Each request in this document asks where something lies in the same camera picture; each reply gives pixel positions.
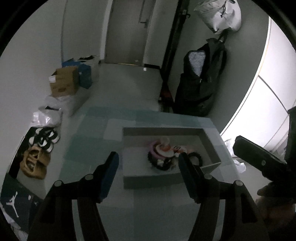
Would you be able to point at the brown cardboard box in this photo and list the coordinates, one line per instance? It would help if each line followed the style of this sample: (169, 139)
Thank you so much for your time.
(64, 81)

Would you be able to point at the grey door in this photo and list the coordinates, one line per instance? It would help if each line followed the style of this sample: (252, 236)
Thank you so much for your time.
(127, 31)

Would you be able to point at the black jordan bag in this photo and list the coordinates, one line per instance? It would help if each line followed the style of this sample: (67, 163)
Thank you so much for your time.
(19, 203)

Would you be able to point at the white plastic bags on floor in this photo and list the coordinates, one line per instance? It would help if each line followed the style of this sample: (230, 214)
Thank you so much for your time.
(53, 111)

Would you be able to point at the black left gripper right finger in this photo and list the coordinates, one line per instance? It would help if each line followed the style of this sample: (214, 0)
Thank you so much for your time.
(201, 187)

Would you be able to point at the black white slippers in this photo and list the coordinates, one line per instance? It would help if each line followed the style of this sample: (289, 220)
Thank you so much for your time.
(45, 138)

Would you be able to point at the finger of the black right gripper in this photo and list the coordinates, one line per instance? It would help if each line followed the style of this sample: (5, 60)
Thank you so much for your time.
(269, 165)

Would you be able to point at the white china pin badge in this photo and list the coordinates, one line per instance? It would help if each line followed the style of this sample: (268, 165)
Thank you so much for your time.
(163, 148)

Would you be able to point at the brown sandals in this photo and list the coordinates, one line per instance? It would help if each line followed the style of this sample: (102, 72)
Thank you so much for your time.
(35, 162)

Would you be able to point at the right hand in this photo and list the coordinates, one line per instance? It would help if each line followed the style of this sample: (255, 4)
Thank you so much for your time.
(275, 202)

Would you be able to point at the white plastic bag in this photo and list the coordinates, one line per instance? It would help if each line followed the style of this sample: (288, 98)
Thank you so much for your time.
(240, 165)

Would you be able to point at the striped shirt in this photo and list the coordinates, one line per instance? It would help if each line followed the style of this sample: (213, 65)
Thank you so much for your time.
(196, 60)

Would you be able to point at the white hanging bag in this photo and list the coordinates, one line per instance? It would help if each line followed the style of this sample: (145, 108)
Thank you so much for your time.
(220, 15)

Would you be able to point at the grey cardboard box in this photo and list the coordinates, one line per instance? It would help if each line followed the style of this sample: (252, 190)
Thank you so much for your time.
(150, 154)

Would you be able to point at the black coat rack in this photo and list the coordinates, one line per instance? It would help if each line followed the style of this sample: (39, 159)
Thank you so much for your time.
(165, 97)

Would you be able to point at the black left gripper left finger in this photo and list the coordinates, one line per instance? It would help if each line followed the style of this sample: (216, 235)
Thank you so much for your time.
(100, 181)

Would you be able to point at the blue storage box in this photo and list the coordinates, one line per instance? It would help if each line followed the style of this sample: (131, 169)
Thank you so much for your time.
(85, 79)

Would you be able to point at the teal plaid tablecloth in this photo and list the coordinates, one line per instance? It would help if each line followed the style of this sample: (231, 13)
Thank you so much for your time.
(144, 203)

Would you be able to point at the black hanging jacket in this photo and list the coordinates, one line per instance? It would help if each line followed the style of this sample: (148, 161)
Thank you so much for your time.
(195, 95)

